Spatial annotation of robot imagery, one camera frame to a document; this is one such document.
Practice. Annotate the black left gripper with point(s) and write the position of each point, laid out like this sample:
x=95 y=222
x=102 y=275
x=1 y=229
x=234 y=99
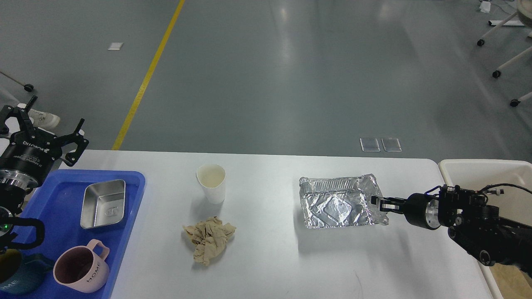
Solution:
x=31 y=154

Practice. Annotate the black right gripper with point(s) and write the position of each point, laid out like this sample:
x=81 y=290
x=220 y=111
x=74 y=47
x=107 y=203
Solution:
x=419 y=209

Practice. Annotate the aluminium foil tray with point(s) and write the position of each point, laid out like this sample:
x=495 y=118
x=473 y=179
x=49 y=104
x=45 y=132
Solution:
x=340 y=202

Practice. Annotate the stainless steel rectangular container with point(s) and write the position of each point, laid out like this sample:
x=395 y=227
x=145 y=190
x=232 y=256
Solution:
x=104 y=206

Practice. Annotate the pink mug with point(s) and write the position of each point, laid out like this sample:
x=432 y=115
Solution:
x=83 y=268

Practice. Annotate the white paper cup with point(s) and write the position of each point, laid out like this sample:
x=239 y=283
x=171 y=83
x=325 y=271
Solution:
x=212 y=177

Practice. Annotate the brown paper napkin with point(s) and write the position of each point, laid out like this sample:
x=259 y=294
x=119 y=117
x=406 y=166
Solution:
x=209 y=237

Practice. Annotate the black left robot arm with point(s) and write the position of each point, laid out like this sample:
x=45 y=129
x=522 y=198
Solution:
x=16 y=232

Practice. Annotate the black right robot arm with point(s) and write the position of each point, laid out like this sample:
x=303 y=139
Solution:
x=471 y=222

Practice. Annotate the person in grey trousers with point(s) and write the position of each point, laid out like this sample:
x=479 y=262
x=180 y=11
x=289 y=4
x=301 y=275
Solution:
x=44 y=120

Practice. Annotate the black caster left stand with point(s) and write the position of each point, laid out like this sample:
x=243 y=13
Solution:
x=26 y=86

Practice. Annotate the right clear floor plate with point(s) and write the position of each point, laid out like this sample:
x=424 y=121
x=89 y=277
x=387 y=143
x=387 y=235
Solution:
x=391 y=144

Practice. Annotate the clear floor plate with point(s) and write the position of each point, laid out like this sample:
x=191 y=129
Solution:
x=391 y=144
x=369 y=144

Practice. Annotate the left clear floor plate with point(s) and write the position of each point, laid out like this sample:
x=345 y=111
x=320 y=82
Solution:
x=369 y=144

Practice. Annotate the white paper scrap on floor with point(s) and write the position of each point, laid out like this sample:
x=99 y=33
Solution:
x=115 y=46

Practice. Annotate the blue mug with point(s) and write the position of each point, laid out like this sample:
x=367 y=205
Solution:
x=22 y=273

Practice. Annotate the white plastic bin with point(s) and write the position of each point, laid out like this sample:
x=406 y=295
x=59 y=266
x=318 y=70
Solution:
x=504 y=282

